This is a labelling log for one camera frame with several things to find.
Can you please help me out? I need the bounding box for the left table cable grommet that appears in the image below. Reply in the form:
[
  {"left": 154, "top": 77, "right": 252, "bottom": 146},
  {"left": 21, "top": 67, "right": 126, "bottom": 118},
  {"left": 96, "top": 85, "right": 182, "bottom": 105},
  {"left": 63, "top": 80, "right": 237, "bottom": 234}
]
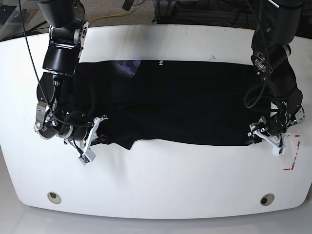
[{"left": 47, "top": 192, "right": 61, "bottom": 204}]

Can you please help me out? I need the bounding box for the red tape rectangle marking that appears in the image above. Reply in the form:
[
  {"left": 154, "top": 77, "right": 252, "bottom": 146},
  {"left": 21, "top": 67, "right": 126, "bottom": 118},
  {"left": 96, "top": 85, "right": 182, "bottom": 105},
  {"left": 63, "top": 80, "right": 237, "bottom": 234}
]
[{"left": 280, "top": 134, "right": 301, "bottom": 171}]

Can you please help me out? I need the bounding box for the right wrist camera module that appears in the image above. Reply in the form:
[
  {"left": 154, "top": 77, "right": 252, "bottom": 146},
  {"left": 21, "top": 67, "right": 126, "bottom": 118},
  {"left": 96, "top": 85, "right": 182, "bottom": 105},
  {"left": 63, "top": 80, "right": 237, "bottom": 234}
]
[{"left": 78, "top": 149, "right": 96, "bottom": 165}]

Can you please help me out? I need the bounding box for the clear plastic bin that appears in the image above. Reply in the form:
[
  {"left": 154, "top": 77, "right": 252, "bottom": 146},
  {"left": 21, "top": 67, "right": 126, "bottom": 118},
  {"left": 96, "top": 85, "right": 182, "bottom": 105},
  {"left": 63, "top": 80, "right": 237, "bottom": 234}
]
[{"left": 0, "top": 0, "right": 39, "bottom": 39}]

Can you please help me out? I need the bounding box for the table cable grommet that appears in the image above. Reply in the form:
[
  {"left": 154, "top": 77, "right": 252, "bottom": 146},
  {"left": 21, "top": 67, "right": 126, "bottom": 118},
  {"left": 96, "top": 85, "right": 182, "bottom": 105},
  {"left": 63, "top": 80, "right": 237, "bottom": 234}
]
[
  {"left": 260, "top": 194, "right": 275, "bottom": 206},
  {"left": 47, "top": 192, "right": 61, "bottom": 204}
]

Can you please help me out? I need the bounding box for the right table cable grommet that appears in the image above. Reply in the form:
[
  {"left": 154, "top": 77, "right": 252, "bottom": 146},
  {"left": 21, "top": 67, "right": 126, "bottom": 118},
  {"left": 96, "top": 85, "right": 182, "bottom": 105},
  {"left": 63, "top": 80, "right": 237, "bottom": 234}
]
[{"left": 260, "top": 194, "right": 275, "bottom": 206}]

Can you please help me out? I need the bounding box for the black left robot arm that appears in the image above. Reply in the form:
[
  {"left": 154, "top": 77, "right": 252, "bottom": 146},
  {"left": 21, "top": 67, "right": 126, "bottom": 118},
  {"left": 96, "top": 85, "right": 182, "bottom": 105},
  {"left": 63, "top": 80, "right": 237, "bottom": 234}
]
[{"left": 243, "top": 0, "right": 306, "bottom": 154}]

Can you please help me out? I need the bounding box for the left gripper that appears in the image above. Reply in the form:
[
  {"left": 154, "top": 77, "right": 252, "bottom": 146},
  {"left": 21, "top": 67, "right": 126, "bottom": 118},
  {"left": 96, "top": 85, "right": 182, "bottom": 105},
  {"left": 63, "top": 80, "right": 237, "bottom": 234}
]
[{"left": 247, "top": 116, "right": 293, "bottom": 147}]

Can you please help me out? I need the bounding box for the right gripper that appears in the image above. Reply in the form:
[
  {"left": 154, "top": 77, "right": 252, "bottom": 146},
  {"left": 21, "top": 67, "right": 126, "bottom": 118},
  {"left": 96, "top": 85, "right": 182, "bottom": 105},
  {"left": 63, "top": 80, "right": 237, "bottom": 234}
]
[{"left": 64, "top": 115, "right": 109, "bottom": 155}]

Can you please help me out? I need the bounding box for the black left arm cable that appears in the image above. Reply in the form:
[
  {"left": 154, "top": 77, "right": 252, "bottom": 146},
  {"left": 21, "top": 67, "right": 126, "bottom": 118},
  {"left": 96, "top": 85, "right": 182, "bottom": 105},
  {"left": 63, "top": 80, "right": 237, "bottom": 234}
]
[{"left": 243, "top": 0, "right": 276, "bottom": 109}]

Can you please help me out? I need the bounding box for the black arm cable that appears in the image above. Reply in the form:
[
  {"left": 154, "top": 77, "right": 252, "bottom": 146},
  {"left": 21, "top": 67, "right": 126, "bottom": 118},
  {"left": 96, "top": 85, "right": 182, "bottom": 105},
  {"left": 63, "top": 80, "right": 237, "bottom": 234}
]
[
  {"left": 18, "top": 0, "right": 59, "bottom": 117},
  {"left": 243, "top": 0, "right": 276, "bottom": 109}
]

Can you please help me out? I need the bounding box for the black graphic T-shirt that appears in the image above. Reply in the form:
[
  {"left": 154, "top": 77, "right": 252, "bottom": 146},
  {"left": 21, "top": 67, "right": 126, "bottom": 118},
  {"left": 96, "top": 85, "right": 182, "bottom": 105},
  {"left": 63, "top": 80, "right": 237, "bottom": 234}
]
[{"left": 76, "top": 60, "right": 271, "bottom": 149}]

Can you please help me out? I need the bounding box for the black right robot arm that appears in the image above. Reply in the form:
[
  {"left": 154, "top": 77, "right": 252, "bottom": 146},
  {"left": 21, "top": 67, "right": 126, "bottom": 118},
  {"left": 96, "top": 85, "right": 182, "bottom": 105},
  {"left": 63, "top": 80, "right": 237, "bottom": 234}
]
[{"left": 34, "top": 0, "right": 107, "bottom": 162}]

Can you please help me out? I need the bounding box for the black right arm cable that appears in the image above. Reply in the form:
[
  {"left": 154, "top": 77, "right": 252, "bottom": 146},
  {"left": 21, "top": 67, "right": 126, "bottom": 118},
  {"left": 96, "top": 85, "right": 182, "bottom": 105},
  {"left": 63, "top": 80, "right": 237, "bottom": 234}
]
[{"left": 18, "top": 0, "right": 59, "bottom": 117}]

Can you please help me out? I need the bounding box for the yellow cable on floor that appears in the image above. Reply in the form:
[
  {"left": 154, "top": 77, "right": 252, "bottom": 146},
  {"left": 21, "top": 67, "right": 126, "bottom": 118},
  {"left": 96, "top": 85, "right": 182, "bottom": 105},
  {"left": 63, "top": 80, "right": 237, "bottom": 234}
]
[{"left": 86, "top": 9, "right": 127, "bottom": 26}]

